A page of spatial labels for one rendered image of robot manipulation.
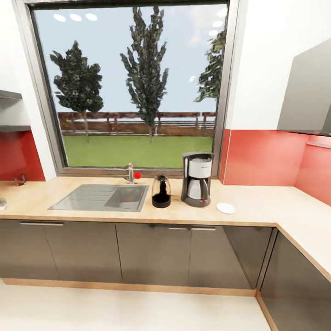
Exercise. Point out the water glass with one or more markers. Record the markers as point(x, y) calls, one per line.
point(19, 179)

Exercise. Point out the countertop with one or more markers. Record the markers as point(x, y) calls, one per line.
point(32, 200)
point(304, 220)

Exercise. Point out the electric kettle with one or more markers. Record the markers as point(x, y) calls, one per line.
point(161, 192)

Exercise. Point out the saucer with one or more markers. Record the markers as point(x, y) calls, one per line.
point(226, 208)

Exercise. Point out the fixed window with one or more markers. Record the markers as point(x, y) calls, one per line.
point(141, 81)

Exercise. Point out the drop in sink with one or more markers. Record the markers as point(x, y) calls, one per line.
point(106, 197)

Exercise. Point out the coffee maker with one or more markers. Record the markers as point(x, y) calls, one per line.
point(197, 170)

